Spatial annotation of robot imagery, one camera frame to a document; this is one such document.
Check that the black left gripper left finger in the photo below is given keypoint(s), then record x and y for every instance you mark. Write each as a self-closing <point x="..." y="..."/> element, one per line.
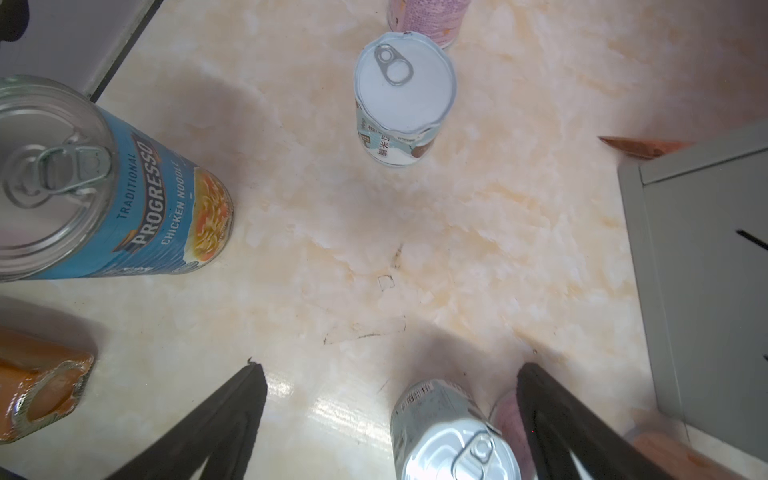
<point x="215" y="440"/>

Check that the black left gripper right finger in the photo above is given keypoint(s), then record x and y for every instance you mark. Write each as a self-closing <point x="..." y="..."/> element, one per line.
<point x="563" y="433"/>

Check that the teal white label can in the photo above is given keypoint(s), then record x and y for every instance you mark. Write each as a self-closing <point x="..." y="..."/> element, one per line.
<point x="405" y="86"/>

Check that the pink orange label can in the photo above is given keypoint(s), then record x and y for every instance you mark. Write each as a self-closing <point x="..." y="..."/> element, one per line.
<point x="506" y="417"/>

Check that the light blue label can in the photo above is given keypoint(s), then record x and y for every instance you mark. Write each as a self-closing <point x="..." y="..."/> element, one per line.
<point x="438" y="432"/>

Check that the orange plastic package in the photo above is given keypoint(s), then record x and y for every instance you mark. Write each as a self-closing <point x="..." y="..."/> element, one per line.
<point x="41" y="383"/>

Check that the grey metal cabinet box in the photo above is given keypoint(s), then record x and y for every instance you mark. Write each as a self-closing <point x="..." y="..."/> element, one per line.
<point x="697" y="227"/>

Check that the blue Progresso soup can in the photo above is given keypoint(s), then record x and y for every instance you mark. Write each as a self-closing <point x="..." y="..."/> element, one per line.
<point x="85" y="194"/>

